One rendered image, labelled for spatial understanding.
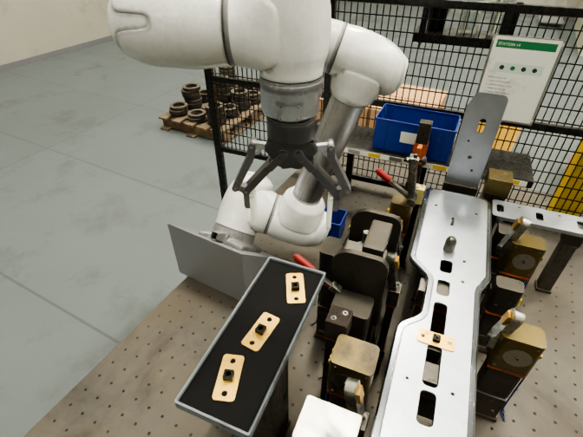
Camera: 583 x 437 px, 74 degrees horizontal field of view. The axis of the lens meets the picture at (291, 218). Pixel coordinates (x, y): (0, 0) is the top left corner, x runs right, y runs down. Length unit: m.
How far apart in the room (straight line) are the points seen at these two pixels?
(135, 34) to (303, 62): 0.21
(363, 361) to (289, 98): 0.54
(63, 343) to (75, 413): 1.15
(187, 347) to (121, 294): 1.27
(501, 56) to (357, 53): 0.75
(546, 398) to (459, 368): 0.48
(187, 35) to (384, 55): 0.64
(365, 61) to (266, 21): 0.57
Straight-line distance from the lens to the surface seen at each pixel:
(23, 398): 2.36
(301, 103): 0.55
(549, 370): 1.48
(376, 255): 0.91
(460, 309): 1.09
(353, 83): 1.08
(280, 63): 0.53
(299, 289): 0.83
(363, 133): 1.76
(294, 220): 1.32
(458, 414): 0.93
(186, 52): 0.55
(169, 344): 1.36
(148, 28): 0.56
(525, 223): 1.26
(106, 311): 2.51
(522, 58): 1.70
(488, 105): 1.45
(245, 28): 0.52
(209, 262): 1.38
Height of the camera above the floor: 1.79
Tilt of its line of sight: 38 degrees down
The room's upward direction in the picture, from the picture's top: straight up
